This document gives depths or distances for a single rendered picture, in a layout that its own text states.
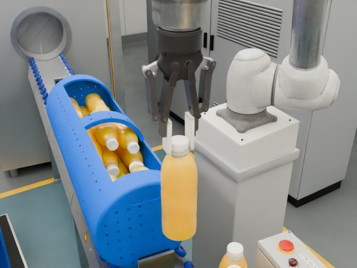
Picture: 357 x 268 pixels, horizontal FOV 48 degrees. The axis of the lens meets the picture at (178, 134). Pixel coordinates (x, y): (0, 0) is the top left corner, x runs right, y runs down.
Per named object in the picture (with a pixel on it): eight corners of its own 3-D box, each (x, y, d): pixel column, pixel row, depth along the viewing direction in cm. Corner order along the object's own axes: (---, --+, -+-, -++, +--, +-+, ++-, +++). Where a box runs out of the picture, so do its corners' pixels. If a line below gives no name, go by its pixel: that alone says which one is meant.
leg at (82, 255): (88, 264, 241) (76, 177, 211) (91, 271, 236) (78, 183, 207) (79, 267, 239) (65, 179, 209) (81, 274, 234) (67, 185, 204)
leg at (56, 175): (60, 178, 320) (48, 105, 290) (61, 182, 315) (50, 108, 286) (53, 179, 318) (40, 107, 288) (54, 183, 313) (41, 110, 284)
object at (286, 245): (287, 241, 103) (288, 237, 103) (296, 250, 100) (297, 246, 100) (275, 244, 102) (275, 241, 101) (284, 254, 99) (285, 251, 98)
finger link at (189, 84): (176, 57, 71) (184, 54, 71) (187, 111, 77) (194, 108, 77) (185, 64, 68) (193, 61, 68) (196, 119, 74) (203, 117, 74)
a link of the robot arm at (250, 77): (231, 93, 167) (232, 41, 156) (275, 98, 162) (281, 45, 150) (221, 111, 155) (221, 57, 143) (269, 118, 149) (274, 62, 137)
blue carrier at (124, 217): (113, 126, 191) (108, 69, 177) (194, 251, 121) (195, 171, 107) (51, 139, 181) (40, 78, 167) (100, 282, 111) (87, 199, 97)
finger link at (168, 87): (181, 64, 68) (173, 63, 67) (169, 125, 72) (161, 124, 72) (173, 57, 71) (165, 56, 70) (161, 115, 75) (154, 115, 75)
